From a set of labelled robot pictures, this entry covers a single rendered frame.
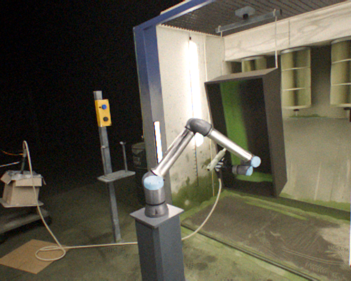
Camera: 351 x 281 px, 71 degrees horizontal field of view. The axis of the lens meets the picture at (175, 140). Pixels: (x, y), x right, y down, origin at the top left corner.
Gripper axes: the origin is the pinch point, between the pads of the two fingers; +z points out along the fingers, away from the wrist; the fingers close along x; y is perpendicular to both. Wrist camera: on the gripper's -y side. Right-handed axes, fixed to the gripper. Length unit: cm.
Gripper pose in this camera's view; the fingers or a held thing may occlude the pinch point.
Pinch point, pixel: (214, 164)
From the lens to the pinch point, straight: 247.1
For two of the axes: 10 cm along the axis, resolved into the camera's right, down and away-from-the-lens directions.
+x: 5.4, -5.5, 6.4
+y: 3.0, 8.3, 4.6
